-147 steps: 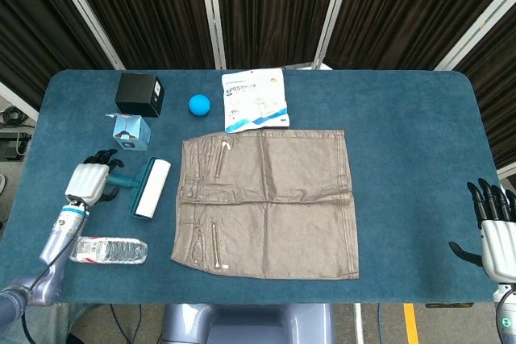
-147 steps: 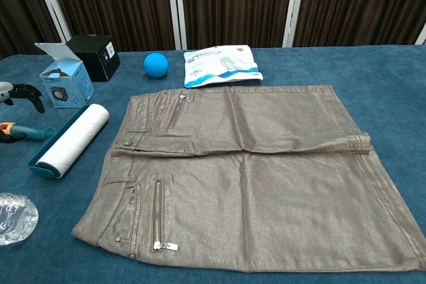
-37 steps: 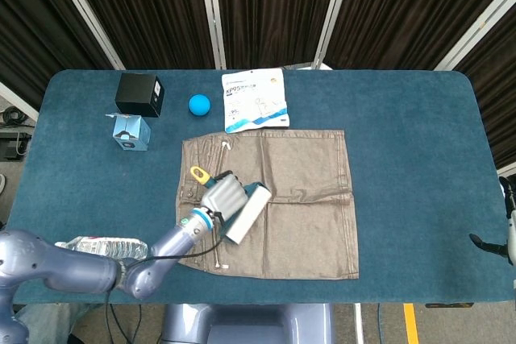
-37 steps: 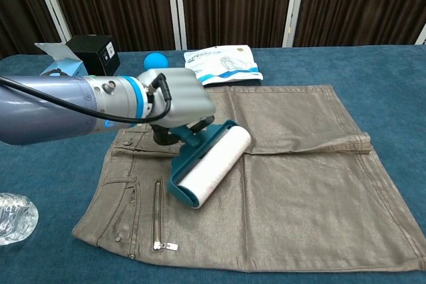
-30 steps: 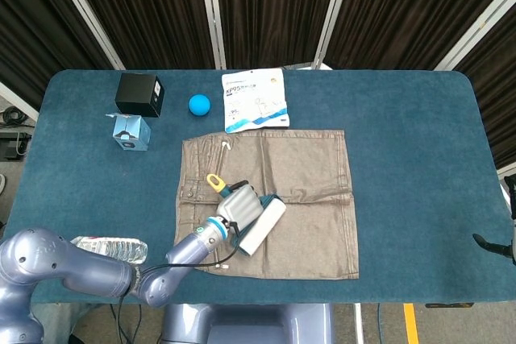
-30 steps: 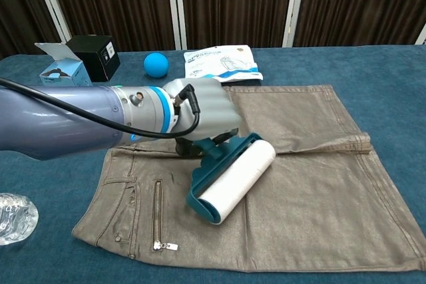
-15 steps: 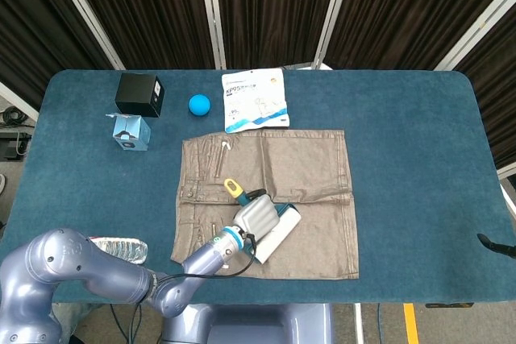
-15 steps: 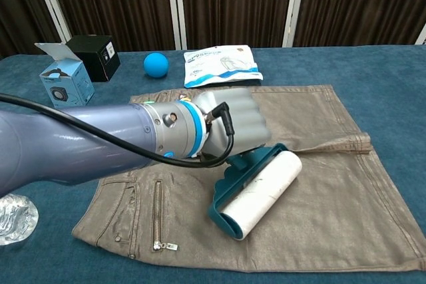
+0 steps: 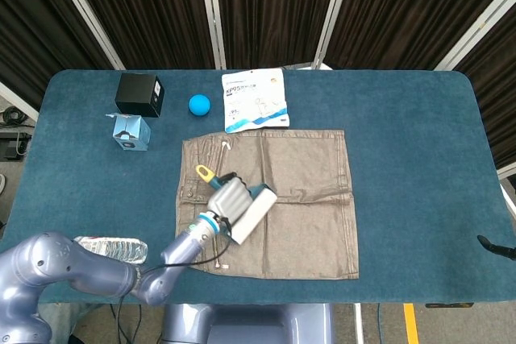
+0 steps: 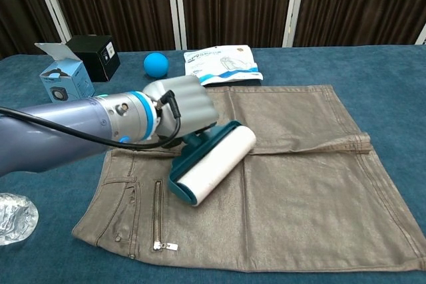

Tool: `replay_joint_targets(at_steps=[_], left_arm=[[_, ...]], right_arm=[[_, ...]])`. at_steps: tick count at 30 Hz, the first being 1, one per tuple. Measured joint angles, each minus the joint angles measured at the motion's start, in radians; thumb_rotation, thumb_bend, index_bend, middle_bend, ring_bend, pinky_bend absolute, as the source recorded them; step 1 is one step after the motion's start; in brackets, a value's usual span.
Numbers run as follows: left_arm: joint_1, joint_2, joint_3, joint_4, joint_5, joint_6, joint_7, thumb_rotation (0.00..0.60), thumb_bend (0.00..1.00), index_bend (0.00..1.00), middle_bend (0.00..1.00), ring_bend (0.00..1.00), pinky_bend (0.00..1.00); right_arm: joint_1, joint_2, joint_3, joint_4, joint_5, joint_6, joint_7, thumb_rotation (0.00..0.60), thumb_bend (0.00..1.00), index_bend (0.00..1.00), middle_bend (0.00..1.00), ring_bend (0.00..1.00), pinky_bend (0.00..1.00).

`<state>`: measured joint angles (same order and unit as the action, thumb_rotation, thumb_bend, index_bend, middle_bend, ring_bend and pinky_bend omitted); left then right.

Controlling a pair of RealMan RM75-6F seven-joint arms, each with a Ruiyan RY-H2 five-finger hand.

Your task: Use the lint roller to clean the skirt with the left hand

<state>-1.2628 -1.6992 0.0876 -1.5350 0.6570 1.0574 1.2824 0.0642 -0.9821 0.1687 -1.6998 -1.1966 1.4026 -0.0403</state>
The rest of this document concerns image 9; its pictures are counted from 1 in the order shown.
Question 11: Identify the black cube box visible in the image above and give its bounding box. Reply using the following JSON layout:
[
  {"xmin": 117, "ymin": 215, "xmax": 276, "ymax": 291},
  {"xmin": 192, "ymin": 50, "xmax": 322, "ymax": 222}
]
[{"xmin": 114, "ymin": 73, "xmax": 165, "ymax": 118}]

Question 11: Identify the teal lint roller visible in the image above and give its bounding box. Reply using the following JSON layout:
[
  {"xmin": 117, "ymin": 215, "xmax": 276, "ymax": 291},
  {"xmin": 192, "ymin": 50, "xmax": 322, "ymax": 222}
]
[{"xmin": 195, "ymin": 164, "xmax": 279, "ymax": 246}]

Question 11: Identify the white screen frame post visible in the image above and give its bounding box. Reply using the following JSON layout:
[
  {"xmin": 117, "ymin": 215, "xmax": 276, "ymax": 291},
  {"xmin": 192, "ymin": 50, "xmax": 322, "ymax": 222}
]
[
  {"xmin": 433, "ymin": 0, "xmax": 516, "ymax": 71},
  {"xmin": 0, "ymin": 81, "xmax": 40, "ymax": 119},
  {"xmin": 196, "ymin": 0, "xmax": 227, "ymax": 70},
  {"xmin": 313, "ymin": 0, "xmax": 356, "ymax": 70},
  {"xmin": 45, "ymin": 0, "xmax": 126, "ymax": 71}
]

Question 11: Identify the blue velvet table cloth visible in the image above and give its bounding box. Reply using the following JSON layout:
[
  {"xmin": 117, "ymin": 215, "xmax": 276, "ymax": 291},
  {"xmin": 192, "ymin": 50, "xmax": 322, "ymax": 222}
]
[{"xmin": 0, "ymin": 68, "xmax": 516, "ymax": 305}]

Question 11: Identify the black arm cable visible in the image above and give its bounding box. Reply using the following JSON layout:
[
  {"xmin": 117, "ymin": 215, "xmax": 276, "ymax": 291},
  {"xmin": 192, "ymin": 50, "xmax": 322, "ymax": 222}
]
[{"xmin": 136, "ymin": 218, "xmax": 238, "ymax": 276}]

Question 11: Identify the grey robot torso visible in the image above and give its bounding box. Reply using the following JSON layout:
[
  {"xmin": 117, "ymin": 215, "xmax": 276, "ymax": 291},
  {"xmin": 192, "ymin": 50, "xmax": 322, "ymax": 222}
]
[{"xmin": 160, "ymin": 302, "xmax": 335, "ymax": 344}]

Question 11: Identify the clear plastic bottle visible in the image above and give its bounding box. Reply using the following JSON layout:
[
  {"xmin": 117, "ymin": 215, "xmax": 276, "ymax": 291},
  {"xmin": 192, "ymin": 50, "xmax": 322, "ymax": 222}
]
[{"xmin": 74, "ymin": 234, "xmax": 148, "ymax": 267}]

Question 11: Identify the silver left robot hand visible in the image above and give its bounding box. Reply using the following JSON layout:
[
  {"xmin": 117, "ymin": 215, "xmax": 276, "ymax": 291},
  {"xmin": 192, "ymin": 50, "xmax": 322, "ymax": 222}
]
[{"xmin": 206, "ymin": 172, "xmax": 255, "ymax": 223}]

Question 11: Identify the dark brown pleated curtain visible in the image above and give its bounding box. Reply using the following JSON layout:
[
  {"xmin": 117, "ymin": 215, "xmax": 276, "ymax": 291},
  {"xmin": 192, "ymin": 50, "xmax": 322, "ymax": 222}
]
[
  {"xmin": 62, "ymin": 0, "xmax": 217, "ymax": 70},
  {"xmin": 0, "ymin": 0, "xmax": 118, "ymax": 99},
  {"xmin": 326, "ymin": 0, "xmax": 516, "ymax": 70},
  {"xmin": 213, "ymin": 0, "xmax": 343, "ymax": 70},
  {"xmin": 455, "ymin": 1, "xmax": 516, "ymax": 168}
]

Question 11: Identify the bronze metallic skirt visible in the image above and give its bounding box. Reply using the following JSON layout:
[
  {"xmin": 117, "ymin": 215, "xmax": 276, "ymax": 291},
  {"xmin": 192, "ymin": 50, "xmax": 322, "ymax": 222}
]
[{"xmin": 174, "ymin": 129, "xmax": 360, "ymax": 280}]

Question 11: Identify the blue ball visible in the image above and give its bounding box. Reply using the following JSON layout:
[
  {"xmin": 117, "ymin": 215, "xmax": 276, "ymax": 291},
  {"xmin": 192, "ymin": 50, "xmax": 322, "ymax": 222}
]
[{"xmin": 188, "ymin": 93, "xmax": 211, "ymax": 116}]

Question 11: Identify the light blue speaker box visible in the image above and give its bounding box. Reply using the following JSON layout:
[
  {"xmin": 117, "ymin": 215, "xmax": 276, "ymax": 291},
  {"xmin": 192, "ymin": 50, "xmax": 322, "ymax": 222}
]
[{"xmin": 105, "ymin": 113, "xmax": 152, "ymax": 153}]

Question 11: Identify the white blue mask package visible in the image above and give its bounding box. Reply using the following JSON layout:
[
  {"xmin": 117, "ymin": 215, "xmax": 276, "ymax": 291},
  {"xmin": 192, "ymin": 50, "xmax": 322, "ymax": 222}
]
[{"xmin": 221, "ymin": 68, "xmax": 291, "ymax": 135}]

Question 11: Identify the black floor cable bundle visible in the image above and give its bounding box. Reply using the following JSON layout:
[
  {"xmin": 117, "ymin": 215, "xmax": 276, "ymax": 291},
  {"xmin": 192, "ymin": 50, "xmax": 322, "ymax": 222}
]
[{"xmin": 0, "ymin": 105, "xmax": 30, "ymax": 127}]

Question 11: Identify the black floor device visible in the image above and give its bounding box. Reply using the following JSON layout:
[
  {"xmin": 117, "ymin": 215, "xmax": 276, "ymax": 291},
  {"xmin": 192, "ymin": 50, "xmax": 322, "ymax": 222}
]
[{"xmin": 0, "ymin": 132, "xmax": 34, "ymax": 162}]

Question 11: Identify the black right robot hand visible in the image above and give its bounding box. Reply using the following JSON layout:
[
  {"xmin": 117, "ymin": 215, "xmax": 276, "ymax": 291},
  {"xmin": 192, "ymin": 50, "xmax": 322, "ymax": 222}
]
[{"xmin": 476, "ymin": 234, "xmax": 516, "ymax": 261}]

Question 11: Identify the white table leg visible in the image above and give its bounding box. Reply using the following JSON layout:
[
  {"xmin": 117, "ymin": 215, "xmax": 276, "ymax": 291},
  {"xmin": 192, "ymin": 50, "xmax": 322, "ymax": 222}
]
[{"xmin": 353, "ymin": 303, "xmax": 365, "ymax": 344}]

